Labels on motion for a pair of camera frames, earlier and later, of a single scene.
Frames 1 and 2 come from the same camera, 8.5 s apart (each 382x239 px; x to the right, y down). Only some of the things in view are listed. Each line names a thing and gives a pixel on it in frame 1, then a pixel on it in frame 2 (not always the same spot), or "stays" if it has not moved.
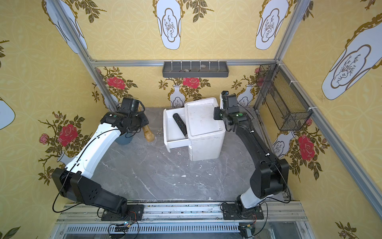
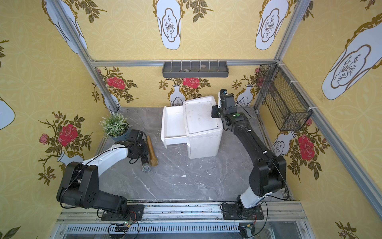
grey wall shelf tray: x=195 y=69 stays
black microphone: x=181 y=124 to x=146 y=167
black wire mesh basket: x=288 y=110 stays
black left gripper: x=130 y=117 to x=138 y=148
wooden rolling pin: x=149 y=136 to x=153 y=161
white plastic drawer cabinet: x=205 y=134 stays
